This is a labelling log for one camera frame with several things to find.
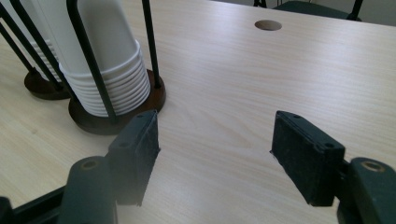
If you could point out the black folding chair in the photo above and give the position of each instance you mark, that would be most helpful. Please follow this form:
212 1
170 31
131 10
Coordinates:
311 9

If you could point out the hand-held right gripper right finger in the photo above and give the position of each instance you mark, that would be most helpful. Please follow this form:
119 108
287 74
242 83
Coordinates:
305 161

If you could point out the stack of white cups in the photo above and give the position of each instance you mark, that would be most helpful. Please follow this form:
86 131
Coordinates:
112 46
46 18

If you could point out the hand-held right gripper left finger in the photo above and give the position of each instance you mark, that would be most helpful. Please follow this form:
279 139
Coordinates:
134 155

